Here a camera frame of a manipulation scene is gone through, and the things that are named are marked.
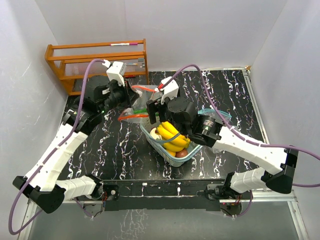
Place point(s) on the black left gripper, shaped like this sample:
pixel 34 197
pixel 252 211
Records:
pixel 130 96

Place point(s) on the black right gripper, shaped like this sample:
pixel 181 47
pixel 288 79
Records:
pixel 156 106

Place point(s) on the clear bag orange zipper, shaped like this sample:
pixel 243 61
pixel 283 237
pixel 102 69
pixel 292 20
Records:
pixel 149 93

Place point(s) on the yellow banana bunch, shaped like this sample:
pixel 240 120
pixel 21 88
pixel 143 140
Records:
pixel 168 131

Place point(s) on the green chili pepper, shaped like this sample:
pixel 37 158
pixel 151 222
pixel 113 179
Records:
pixel 140 111

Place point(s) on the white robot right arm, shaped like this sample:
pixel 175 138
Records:
pixel 276 166

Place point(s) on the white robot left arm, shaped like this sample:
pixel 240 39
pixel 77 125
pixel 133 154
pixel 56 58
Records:
pixel 41 184

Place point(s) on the white garlic bulb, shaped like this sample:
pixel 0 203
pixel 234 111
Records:
pixel 155 135

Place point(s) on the small grey box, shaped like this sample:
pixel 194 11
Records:
pixel 141 62

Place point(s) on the light green plastic basket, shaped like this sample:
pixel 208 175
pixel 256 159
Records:
pixel 173 161

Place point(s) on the pink white pen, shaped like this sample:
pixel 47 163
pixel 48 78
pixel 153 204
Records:
pixel 124 44

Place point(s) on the brown passion fruit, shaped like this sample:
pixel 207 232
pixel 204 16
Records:
pixel 181 154

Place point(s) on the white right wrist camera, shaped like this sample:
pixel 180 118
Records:
pixel 170 91

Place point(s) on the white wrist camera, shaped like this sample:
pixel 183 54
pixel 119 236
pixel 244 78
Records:
pixel 170 91
pixel 116 72

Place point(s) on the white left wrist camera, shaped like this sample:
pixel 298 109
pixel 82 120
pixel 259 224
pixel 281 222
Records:
pixel 116 72

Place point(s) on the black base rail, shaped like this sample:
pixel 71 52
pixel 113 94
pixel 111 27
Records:
pixel 161 194

